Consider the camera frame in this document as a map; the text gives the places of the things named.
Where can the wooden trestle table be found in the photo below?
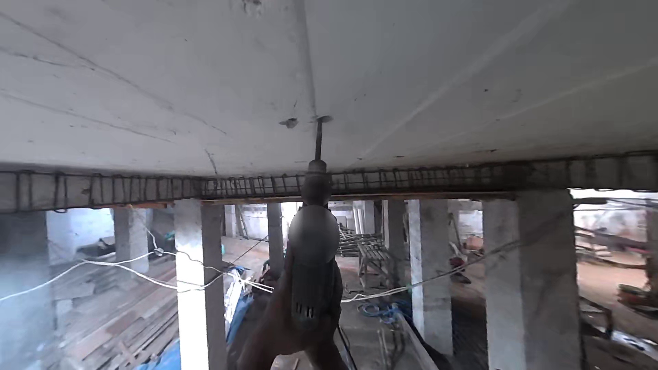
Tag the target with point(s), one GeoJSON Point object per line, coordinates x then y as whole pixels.
{"type": "Point", "coordinates": [374, 254]}

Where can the exposed steel rebar cage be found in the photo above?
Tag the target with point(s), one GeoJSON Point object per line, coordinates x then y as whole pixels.
{"type": "Point", "coordinates": [97, 190]}
{"type": "Point", "coordinates": [365, 179]}
{"type": "Point", "coordinates": [611, 172]}

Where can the person's right forearm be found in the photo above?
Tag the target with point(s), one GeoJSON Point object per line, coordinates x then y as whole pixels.
{"type": "Point", "coordinates": [325, 359]}

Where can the person's left hand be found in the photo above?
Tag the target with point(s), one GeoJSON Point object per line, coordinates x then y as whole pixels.
{"type": "Point", "coordinates": [276, 321]}

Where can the dark grey rotary hammer drill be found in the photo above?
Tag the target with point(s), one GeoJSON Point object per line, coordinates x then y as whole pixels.
{"type": "Point", "coordinates": [312, 277]}

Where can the person's left forearm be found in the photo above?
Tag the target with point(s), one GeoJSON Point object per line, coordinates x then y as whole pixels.
{"type": "Point", "coordinates": [257, 355]}

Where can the person's right fingers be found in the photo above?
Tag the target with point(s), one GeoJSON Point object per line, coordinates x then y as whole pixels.
{"type": "Point", "coordinates": [337, 290]}

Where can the person's left fingers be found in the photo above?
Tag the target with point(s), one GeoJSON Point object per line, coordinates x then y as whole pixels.
{"type": "Point", "coordinates": [288, 282]}

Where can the person's right hand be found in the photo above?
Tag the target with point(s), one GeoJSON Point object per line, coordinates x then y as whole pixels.
{"type": "Point", "coordinates": [327, 329]}

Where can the blue tarp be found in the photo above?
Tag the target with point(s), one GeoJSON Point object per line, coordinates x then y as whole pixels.
{"type": "Point", "coordinates": [239, 314]}
{"type": "Point", "coordinates": [167, 358]}

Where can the pile of wooden planks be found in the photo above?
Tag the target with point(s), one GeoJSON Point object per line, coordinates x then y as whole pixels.
{"type": "Point", "coordinates": [118, 323]}

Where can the pile of poles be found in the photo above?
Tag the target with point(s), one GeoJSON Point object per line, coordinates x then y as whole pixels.
{"type": "Point", "coordinates": [352, 241]}

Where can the concrete pillar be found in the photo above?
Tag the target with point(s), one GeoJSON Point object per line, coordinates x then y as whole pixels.
{"type": "Point", "coordinates": [23, 288]}
{"type": "Point", "coordinates": [275, 231]}
{"type": "Point", "coordinates": [434, 277]}
{"type": "Point", "coordinates": [131, 239]}
{"type": "Point", "coordinates": [394, 236]}
{"type": "Point", "coordinates": [545, 288]}
{"type": "Point", "coordinates": [193, 308]}

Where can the long pale wooden beam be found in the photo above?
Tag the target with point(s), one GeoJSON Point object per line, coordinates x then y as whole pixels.
{"type": "Point", "coordinates": [415, 343]}

